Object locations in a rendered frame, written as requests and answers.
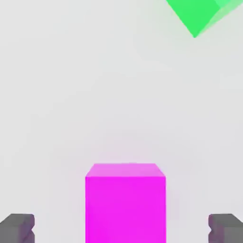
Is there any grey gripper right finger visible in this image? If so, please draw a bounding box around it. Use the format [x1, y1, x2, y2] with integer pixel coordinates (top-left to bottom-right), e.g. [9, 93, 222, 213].
[208, 213, 243, 243]

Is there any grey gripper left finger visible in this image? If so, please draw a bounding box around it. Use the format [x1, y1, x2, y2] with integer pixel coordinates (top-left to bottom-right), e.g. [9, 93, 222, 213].
[0, 213, 36, 243]

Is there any small magenta cube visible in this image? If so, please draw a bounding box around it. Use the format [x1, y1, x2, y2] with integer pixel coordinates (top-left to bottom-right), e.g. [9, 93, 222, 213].
[84, 162, 167, 243]

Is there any small green cube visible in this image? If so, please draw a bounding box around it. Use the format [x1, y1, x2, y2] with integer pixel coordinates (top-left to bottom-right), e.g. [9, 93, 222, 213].
[166, 0, 243, 39]

